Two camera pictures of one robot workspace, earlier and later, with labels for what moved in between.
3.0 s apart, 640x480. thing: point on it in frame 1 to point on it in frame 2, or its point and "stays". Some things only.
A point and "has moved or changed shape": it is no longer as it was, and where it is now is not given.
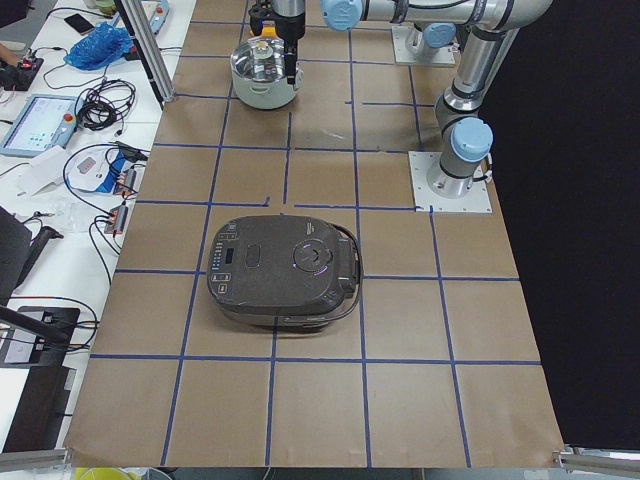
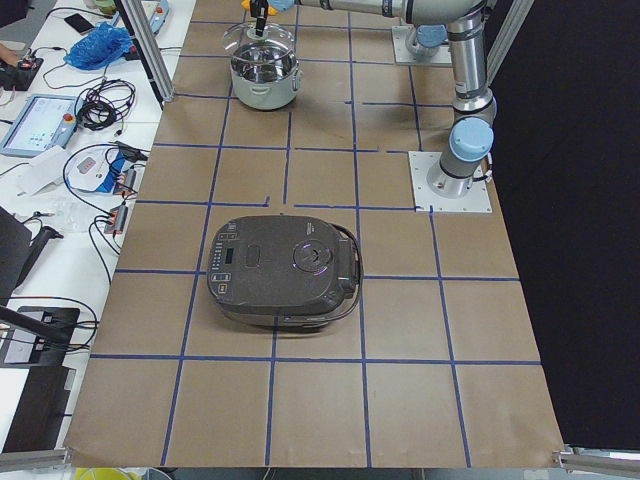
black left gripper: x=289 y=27 to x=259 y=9
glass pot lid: x=261 y=59 has moved or changed shape
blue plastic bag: x=100 y=48 stays
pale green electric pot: x=258 y=75 stays
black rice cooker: x=284 y=272 stays
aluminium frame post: x=151 y=48 stays
